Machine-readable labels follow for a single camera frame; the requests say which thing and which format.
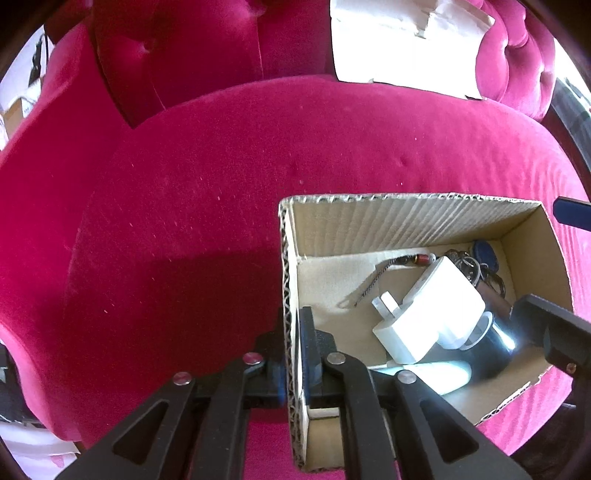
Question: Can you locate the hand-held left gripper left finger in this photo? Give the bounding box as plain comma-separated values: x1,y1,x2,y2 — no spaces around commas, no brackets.
55,320,289,480

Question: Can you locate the key bunch with chain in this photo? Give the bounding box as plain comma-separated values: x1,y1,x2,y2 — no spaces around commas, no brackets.
344,240,508,309

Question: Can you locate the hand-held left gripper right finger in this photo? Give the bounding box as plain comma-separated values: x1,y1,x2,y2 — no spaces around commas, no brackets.
299,307,532,480

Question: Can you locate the small brown cardboard box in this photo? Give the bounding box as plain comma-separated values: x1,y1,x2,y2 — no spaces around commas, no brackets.
4,88,43,121

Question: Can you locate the white plug charger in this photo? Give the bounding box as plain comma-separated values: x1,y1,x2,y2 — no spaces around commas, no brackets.
372,256,486,365

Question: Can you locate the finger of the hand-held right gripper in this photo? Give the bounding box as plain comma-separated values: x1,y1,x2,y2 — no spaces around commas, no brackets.
508,294,591,395
551,196,591,230

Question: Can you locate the white and blue tube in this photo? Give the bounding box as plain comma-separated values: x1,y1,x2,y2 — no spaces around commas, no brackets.
369,360,472,397

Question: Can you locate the brown pink lipstick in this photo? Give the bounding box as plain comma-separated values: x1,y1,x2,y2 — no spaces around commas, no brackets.
478,284,514,320

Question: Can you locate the black round jar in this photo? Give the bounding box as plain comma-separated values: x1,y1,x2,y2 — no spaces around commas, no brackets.
438,311,517,381

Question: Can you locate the pink velvet sofa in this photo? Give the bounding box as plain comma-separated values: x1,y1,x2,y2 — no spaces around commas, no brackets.
0,0,591,480

